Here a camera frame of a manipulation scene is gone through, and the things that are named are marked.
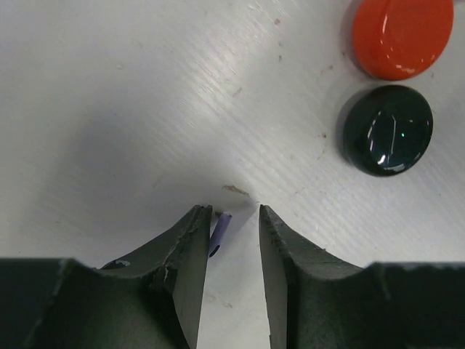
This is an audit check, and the black earbud charging case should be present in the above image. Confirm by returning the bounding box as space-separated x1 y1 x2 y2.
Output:
342 84 434 177

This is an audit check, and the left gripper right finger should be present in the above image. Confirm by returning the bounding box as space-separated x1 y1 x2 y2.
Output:
259 205 464 348

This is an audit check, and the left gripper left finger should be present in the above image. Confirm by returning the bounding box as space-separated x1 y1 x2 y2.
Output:
1 206 212 348

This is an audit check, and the red earbud charging case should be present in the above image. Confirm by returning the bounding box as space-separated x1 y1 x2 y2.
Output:
352 0 454 81

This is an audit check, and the purple earbud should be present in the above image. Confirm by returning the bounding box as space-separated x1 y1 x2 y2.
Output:
209 212 232 258

